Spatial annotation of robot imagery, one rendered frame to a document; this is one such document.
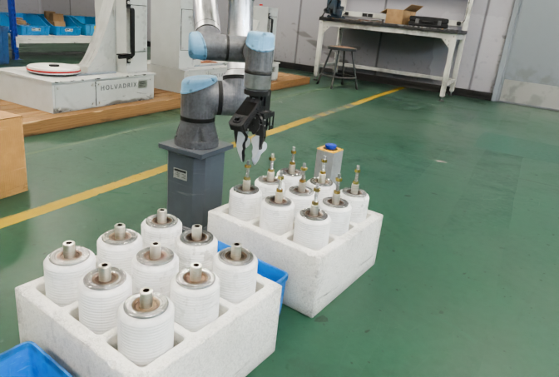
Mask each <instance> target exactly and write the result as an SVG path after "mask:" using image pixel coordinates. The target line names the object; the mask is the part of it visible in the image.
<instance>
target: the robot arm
mask: <svg viewBox="0 0 559 377"><path fill-rule="evenodd" d="M193 13H194V28H195V31H194V32H190V33H189V38H188V54H189V57H190V58H193V59H199V60H202V61H204V60H211V61H223V62H227V72H226V73H225V74H224V75H223V81H218V78H217V76H214V75H197V76H191V77H186V78H184V79H183V81H182V83H181V120H180V124H179V126H178V128H177V131H176V134H175V144H176V145H177V146H179V147H182V148H185V149H191V150H209V149H213V148H216V147H218V145H219V137H218V134H217V130H216V127H215V115H224V116H233V117H232V118H231V119H230V120H229V125H230V129H231V130H233V131H234V134H235V144H236V147H237V151H238V153H239V156H240V159H241V161H242V162H244V161H245V148H247V147H248V146H249V145H250V139H249V138H248V134H249V131H251V132H252V134H255V133H256V134H255V136H253V137H252V138H251V143H252V146H253V149H252V158H251V160H252V162H253V165H255V164H256V163H257V162H258V160H259V159H260V155H261V154H262V153H263V152H264V151H265V150H266V148H267V143H266V142H265V138H266V131H267V128H268V126H269V130H271V129H273V127H274V118H275V112H274V111H271V110H270V98H271V90H270V86H271V76H272V75H271V74H272V65H273V56H274V49H275V36H274V34H273V33H271V32H258V31H253V14H254V0H228V34H220V19H219V11H218V3H217V0H193ZM271 117H273V120H272V125H270V120H269V121H268V118H269V119H270V118H271Z"/></svg>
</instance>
